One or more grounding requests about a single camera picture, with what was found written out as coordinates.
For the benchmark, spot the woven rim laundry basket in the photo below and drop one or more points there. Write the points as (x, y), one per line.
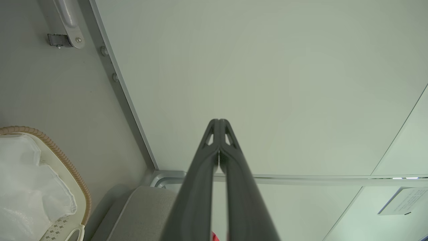
(75, 180)

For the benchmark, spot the white paper label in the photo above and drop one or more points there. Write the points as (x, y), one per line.
(406, 200)

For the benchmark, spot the small grey rail bolt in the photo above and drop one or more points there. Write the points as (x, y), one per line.
(115, 77)
(104, 51)

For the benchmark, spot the black caster wheel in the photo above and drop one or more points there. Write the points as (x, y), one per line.
(58, 40)

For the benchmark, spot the red white-striped jacket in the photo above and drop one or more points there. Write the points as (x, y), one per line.
(214, 237)

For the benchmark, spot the grey partition post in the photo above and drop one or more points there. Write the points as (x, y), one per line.
(317, 180)

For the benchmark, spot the grey metal partition foot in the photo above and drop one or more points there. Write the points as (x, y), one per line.
(68, 16)

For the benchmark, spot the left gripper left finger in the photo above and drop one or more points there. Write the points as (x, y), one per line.
(197, 194)

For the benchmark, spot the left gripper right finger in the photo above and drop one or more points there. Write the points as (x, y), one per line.
(240, 194)

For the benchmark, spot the white mesh basket liner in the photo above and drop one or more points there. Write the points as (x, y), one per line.
(26, 180)

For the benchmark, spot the grey partition bottom rail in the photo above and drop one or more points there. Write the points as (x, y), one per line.
(123, 90)

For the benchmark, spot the grey fabric sofa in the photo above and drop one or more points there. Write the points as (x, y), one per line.
(140, 214)

